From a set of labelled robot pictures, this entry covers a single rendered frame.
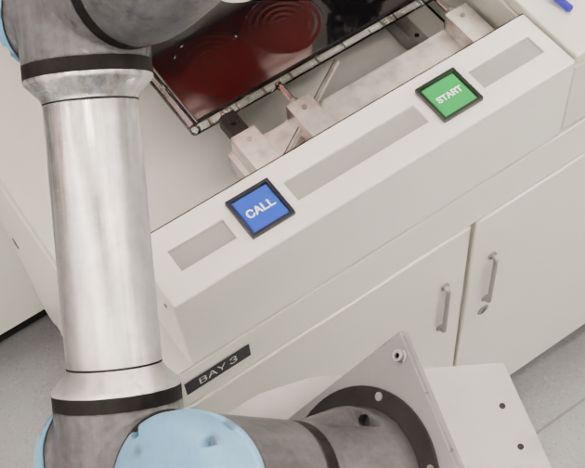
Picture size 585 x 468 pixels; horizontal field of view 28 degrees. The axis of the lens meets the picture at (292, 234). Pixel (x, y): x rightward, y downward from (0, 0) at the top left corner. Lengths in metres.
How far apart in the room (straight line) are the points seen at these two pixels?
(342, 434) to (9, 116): 0.76
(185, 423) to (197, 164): 0.62
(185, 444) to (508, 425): 0.49
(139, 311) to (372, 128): 0.42
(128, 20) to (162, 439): 0.33
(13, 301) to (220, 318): 0.97
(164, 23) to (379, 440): 0.40
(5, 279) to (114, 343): 1.14
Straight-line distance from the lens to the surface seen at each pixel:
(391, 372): 1.06
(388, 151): 1.31
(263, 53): 1.48
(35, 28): 1.03
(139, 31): 0.97
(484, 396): 1.32
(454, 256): 1.56
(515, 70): 1.39
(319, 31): 1.50
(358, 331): 1.55
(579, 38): 1.42
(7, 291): 2.18
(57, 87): 1.02
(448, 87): 1.36
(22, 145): 1.55
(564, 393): 2.24
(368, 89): 1.46
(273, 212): 1.26
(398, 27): 1.57
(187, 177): 1.47
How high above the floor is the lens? 2.02
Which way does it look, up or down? 58 degrees down
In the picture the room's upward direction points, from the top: 6 degrees counter-clockwise
